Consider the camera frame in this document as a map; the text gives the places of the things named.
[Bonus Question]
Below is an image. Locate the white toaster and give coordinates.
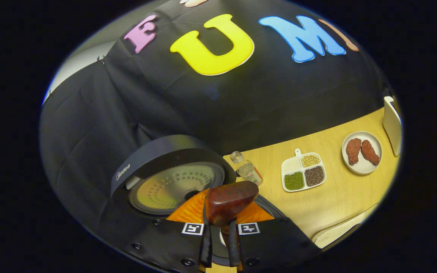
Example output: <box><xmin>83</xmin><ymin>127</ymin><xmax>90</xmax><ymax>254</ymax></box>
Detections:
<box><xmin>383</xmin><ymin>96</ymin><xmax>402</xmax><ymax>157</ymax></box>

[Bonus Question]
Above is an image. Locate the brown fried chicken piece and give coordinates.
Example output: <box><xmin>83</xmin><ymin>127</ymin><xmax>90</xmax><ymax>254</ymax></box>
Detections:
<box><xmin>346</xmin><ymin>138</ymin><xmax>362</xmax><ymax>166</ymax></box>
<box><xmin>361</xmin><ymin>140</ymin><xmax>380</xmax><ymax>166</ymax></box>

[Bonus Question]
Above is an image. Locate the white divided grain dish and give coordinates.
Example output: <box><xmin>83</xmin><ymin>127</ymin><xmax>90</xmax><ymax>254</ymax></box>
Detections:
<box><xmin>281</xmin><ymin>149</ymin><xmax>327</xmax><ymax>193</ymax></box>

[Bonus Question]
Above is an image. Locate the white round plate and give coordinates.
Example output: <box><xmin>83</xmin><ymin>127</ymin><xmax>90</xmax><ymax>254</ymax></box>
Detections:
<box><xmin>342</xmin><ymin>131</ymin><xmax>383</xmax><ymax>175</ymax></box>

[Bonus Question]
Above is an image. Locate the black backdrop cloth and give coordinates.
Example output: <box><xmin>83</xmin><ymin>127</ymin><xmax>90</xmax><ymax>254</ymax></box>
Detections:
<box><xmin>39</xmin><ymin>0</ymin><xmax>391</xmax><ymax>228</ymax></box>

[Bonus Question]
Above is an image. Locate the clear glass bottle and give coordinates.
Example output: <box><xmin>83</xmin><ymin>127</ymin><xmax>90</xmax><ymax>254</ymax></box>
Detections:
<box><xmin>230</xmin><ymin>151</ymin><xmax>263</xmax><ymax>187</ymax></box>

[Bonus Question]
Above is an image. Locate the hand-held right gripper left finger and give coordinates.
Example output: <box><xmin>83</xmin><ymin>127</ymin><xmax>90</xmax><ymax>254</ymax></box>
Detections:
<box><xmin>122</xmin><ymin>188</ymin><xmax>213</xmax><ymax>271</ymax></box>

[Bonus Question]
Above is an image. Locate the dark grey rice cooker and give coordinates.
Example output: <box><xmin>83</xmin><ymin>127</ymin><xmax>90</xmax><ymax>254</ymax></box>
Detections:
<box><xmin>110</xmin><ymin>135</ymin><xmax>289</xmax><ymax>266</ymax></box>

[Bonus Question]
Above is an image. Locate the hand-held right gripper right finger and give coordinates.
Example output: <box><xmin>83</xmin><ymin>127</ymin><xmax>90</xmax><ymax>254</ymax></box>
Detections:
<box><xmin>228</xmin><ymin>201</ymin><xmax>318</xmax><ymax>271</ymax></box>

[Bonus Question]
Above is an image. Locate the brown wooden spoon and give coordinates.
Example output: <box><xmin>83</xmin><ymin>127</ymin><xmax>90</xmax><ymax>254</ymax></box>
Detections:
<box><xmin>204</xmin><ymin>181</ymin><xmax>259</xmax><ymax>247</ymax></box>

